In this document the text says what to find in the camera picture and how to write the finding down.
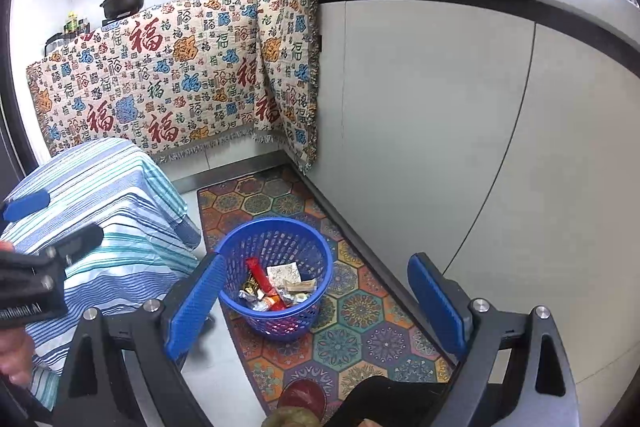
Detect black clay pot orange lid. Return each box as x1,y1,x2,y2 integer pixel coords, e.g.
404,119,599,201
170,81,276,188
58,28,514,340
100,0,150,19

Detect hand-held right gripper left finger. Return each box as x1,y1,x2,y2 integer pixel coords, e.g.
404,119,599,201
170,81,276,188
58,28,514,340
52,253,227,427

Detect cooking oil bottle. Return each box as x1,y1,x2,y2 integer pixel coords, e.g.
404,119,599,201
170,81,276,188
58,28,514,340
62,12,89,36

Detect silver foil wrapper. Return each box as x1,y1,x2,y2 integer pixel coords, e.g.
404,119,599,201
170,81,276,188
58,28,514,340
239,284,267,309

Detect white counter cabinet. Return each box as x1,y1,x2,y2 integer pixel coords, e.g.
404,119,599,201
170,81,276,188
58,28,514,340
306,0,640,360

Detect round striped-cloth table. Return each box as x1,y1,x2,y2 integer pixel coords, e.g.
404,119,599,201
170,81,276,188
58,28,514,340
0,138,203,413

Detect person's right hand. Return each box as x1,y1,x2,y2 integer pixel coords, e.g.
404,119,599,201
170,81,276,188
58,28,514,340
264,406,321,427

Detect large printed blanket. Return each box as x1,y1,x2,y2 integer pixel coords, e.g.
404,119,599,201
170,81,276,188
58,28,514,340
26,0,267,164

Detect long red snack wrapper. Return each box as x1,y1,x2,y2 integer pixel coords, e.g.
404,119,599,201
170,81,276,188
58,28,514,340
245,257,287,309

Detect person's left hand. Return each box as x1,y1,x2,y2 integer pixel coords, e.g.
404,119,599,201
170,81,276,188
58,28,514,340
0,331,37,387

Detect red slipper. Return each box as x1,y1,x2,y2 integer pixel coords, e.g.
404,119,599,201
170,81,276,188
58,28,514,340
277,379,329,419

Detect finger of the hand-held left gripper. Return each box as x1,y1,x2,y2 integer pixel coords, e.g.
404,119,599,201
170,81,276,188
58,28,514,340
0,190,51,224
46,223,105,268

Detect person's black pants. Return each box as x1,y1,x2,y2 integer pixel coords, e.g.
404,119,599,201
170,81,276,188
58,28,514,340
324,376,452,427

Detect blue plastic mesh basket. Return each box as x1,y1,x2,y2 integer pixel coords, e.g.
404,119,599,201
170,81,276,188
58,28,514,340
214,218,334,341

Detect patterned floor mat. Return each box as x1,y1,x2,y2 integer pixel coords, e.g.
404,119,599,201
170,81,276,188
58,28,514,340
196,164,457,427

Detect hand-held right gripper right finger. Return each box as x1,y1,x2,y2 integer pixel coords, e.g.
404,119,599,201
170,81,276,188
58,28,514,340
407,252,581,427

